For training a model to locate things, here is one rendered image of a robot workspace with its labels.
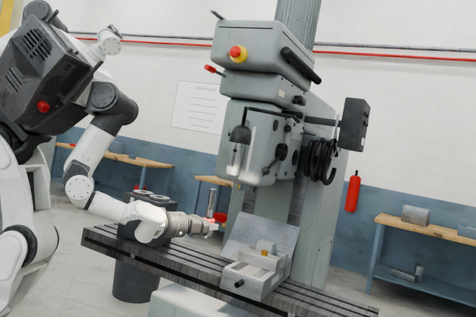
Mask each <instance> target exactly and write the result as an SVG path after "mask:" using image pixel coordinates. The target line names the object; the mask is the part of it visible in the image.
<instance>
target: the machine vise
mask: <svg viewBox="0 0 476 317"><path fill-rule="evenodd" d="M256 245H257V244H255V243H252V244H250V247H249V248H250V249H254V250H256ZM274 255H275V256H277V257H280V258H282V260H281V265H280V269H279V270H277V271H276V272H273V271H270V270H266V269H263V268H261V267H257V266H255V265H250V264H248V263H244V262H242V261H236V262H234V263H232V264H230V265H228V266H227V267H224V268H223V271H222V278H221V283H220V288H221V289H225V290H227V291H229V292H233V293H235V294H238V295H241V296H245V297H247V298H249V299H253V300H255V301H258V302H261V301H262V300H263V299H264V298H265V297H267V296H268V295H269V294H270V293H271V292H272V291H273V290H274V289H275V288H276V287H277V286H278V285H279V284H280V283H282V282H283V281H284V280H285V279H286V278H287V277H288V276H289V275H290V269H291V265H292V259H290V258H288V253H285V252H283V251H279V250H275V254H274ZM240 279H243V280H244V284H243V285H242V286H240V287H238V288H236V287H235V286H234V283H235V282H237V281H238V280H240Z"/></svg>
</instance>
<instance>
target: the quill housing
mask: <svg viewBox="0 0 476 317"><path fill-rule="evenodd" d="M244 106H247V107H249V106H251V107H255V108H260V109H264V110H271V111H274V112H280V113H281V112H282V110H284V109H283V108H281V107H279V106H277V105H274V104H272V103H269V102H263V101H257V100H246V99H240V98H231V99H229V100H228V102H227V107H226V111H225V118H224V123H223V127H222V134H221V139H220V146H219V150H218V155H217V162H216V167H215V175H216V176H217V177H218V178H220V179H223V180H229V181H232V182H236V183H241V184H245V185H250V186H254V187H260V186H270V185H272V184H274V183H275V180H276V176H277V174H276V173H277V168H278V161H277V163H276V164H275V165H274V166H273V167H272V168H271V169H270V171H271V172H270V173H269V174H268V175H264V174H263V173H262V169H263V168H264V167H268V166H269V165H270V164H271V163H272V162H273V161H274V160H275V159H276V157H275V152H276V147H277V145H278V144H279V143H282V141H283V133H284V127H285V121H286V120H287V118H286V117H280V116H277V115H270V114H267V113H266V114H265V113H260V112H255V111H250V110H248V109H247V113H246V120H249V126H248V128H249V129H250V130H251V144H250V145H247V144H245V147H244V154H243V159H242V166H241V170H240V174H239V175H229V174H226V170H227V166H228V162H229V158H230V150H231V146H232V143H231V142H229V140H230V137H229V136H228V133H229V132H230V133H231V131H232V130H233V128H234V127H235V126H234V124H235V120H236V117H237V118H242V117H243V112H244Z"/></svg>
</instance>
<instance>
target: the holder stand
mask: <svg viewBox="0 0 476 317"><path fill-rule="evenodd" d="M137 200H140V201H143V202H146V203H149V204H152V205H154V206H155V207H164V208H165V209H166V211H167V212H176V210H177V205H178V203H177V202H175V201H171V200H170V198H169V197H166V196H163V195H154V193H153V192H150V191H146V190H133V192H124V195H123V202H124V203H126V204H128V203H131V202H135V201H137ZM140 222H141V220H139V219H136V220H132V221H128V222H127V224H126V225H123V224H120V223H118V230H117V234H120V235H122V236H125V237H128V238H131V239H132V240H135V241H137V242H140V241H138V240H137V239H136V238H135V230H136V228H137V227H138V225H139V224H140ZM140 243H142V242H140ZM170 243H171V238H164V237H163V236H162V235H160V236H159V237H158V238H153V239H152V240H151V241H150V242H149V243H143V244H145V245H147V246H149V247H156V246H162V245H166V244H170Z"/></svg>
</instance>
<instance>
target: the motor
mask: <svg viewBox="0 0 476 317"><path fill-rule="evenodd" d="M321 3H322V0H277V4H276V12H275V16H274V21H280V22H281V23H282V24H283V25H284V26H285V27H286V28H287V29H288V30H289V31H290V32H291V33H292V34H293V35H294V36H295V38H296V39H297V40H298V41H299V42H300V43H301V44H302V45H303V47H304V48H305V49H306V50H307V51H308V52H309V53H310V54H311V55H312V51H313V47H314V43H315V35H316V31H317V24H318V19H319V12H320V7H321Z"/></svg>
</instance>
